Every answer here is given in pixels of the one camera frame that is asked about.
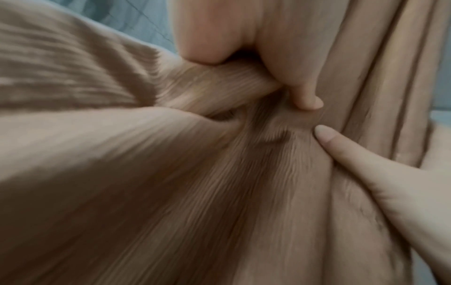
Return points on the person's left hand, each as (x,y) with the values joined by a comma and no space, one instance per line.
(282,36)

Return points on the person's right hand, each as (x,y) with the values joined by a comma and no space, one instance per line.
(405,194)

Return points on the beige ribbed fabric garment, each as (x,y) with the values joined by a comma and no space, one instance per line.
(148,178)

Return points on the grey-blue quilted bed sheet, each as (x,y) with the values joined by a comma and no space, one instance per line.
(137,19)

